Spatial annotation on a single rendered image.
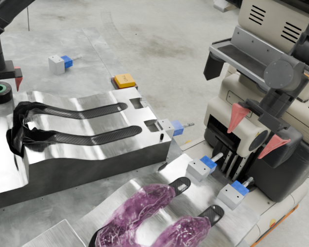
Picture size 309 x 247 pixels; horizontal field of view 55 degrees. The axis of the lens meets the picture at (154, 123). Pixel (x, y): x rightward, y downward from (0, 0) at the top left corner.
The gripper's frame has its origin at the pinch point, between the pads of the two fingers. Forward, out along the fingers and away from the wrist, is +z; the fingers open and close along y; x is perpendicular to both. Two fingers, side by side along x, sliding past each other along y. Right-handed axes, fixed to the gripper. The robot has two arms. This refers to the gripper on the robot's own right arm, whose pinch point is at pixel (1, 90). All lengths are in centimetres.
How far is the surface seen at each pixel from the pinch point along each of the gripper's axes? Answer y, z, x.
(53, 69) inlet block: -18.9, 0.5, -9.7
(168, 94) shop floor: -121, 82, -76
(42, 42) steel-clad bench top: -19.4, 2.5, -33.5
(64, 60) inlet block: -23.3, -1.8, -11.7
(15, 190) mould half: 0.8, -3.2, 43.5
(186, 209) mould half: -34, -5, 63
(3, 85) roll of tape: -1.1, -1.2, -1.1
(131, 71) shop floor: -104, 83, -116
